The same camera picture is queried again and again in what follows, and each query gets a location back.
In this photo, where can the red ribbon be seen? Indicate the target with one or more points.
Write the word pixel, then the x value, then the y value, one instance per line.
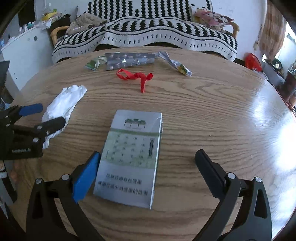
pixel 136 76

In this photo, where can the wooden sofa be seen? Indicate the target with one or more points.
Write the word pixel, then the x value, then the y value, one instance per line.
pixel 56 31

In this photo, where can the silver blister pack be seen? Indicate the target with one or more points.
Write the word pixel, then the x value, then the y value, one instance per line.
pixel 129 60

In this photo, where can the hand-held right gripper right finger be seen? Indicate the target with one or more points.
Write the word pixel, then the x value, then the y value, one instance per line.
pixel 208 168

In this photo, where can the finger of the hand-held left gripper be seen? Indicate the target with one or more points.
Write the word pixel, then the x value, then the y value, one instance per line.
pixel 50 125
pixel 30 109

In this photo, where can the striped sofa with blanket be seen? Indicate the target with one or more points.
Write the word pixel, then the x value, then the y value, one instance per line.
pixel 161 30

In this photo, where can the white cabinet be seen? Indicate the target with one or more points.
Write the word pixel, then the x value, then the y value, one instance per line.
pixel 30 53

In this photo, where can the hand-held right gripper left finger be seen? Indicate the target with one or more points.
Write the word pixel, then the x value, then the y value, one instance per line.
pixel 86 176

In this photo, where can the white green wrapper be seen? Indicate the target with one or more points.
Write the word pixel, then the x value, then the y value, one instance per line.
pixel 94 63

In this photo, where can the white paper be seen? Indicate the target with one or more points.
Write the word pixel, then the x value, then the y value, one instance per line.
pixel 67 99

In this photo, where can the brown patterned curtain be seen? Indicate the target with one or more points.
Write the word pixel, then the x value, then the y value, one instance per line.
pixel 272 30

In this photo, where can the pink printed pillow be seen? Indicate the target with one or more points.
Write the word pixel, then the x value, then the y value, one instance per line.
pixel 212 19

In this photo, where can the brown patterned cloth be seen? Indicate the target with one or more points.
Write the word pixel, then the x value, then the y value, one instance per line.
pixel 85 22

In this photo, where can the red plastic bag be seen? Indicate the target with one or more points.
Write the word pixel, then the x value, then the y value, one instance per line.
pixel 252 61

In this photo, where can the white box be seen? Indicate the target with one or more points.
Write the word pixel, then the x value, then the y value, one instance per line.
pixel 275 76

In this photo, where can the crumpled silver green wrapper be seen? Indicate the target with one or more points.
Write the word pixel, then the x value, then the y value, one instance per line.
pixel 178 66

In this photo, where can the grey cardboard box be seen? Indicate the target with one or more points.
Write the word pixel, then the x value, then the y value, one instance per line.
pixel 129 162

